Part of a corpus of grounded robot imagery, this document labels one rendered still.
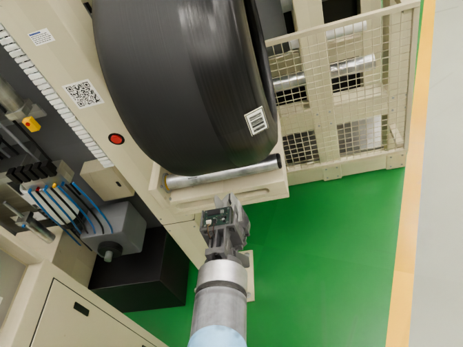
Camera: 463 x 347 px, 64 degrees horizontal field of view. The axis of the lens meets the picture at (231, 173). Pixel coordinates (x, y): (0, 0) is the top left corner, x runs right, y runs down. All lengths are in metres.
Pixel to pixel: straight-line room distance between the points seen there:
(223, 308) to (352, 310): 1.19
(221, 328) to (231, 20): 0.52
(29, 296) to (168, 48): 0.76
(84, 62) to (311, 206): 1.42
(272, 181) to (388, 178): 1.16
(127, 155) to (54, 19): 0.42
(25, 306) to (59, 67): 0.62
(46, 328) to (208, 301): 0.66
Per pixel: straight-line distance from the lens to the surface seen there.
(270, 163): 1.01
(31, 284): 1.17
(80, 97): 1.02
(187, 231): 1.43
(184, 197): 1.10
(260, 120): 0.75
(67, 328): 1.26
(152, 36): 0.72
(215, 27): 0.70
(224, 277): 0.64
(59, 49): 0.96
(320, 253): 1.87
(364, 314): 1.75
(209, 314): 0.61
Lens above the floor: 1.65
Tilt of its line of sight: 46 degrees down
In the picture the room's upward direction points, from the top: 25 degrees counter-clockwise
